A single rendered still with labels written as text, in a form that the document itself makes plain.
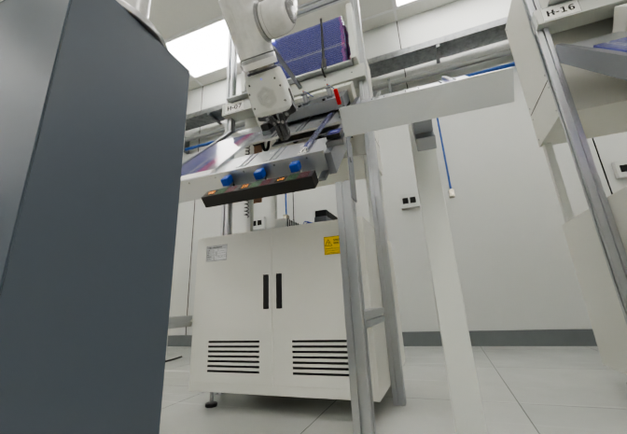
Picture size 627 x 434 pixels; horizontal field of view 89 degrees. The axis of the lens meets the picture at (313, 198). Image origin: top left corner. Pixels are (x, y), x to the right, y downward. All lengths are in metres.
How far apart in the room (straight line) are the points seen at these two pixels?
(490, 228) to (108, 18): 2.62
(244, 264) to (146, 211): 0.87
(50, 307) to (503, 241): 2.66
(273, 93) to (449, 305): 0.64
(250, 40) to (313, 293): 0.78
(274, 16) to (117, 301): 0.60
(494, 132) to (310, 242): 2.18
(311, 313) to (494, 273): 1.83
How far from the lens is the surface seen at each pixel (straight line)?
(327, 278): 1.12
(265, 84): 0.80
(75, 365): 0.38
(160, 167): 0.46
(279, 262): 1.20
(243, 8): 0.80
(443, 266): 0.85
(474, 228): 2.76
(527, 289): 2.76
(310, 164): 0.89
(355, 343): 0.80
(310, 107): 1.41
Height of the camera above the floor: 0.34
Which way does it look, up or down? 18 degrees up
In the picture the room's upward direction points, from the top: 3 degrees counter-clockwise
